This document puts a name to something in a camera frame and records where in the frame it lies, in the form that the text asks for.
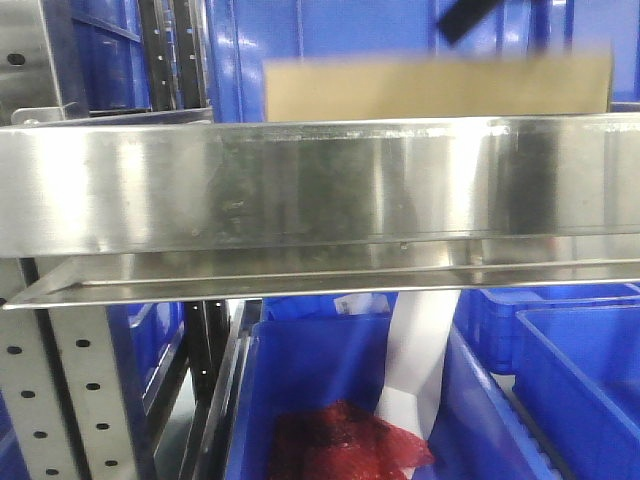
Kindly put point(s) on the tall brown cardboard box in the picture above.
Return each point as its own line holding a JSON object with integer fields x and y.
{"x": 397, "y": 87}

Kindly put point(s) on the stainless steel shelf rack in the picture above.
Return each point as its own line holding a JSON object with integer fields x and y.
{"x": 174, "y": 206}

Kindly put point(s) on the large blue bin lower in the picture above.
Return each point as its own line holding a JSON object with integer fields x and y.
{"x": 308, "y": 364}

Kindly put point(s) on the large blue bin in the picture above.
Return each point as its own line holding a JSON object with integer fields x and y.
{"x": 308, "y": 364}
{"x": 244, "y": 35}

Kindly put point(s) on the red mesh bag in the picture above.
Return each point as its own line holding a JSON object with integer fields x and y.
{"x": 344, "y": 441}

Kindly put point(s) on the large blue bin upper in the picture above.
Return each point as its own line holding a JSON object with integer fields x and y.
{"x": 244, "y": 35}

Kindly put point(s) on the blue bin lower right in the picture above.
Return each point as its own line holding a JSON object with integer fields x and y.
{"x": 578, "y": 377}

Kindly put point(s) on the perforated steel upright post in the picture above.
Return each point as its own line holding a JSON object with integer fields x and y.
{"x": 70, "y": 382}

